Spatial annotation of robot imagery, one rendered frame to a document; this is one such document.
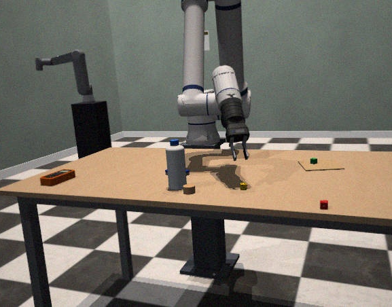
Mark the red die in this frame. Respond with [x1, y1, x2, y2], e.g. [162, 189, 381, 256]
[320, 200, 328, 209]

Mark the short brown cylinder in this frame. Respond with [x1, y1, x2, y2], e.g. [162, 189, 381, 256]
[183, 184, 196, 194]

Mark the tan mat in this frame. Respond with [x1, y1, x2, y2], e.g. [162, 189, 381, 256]
[298, 160, 344, 171]

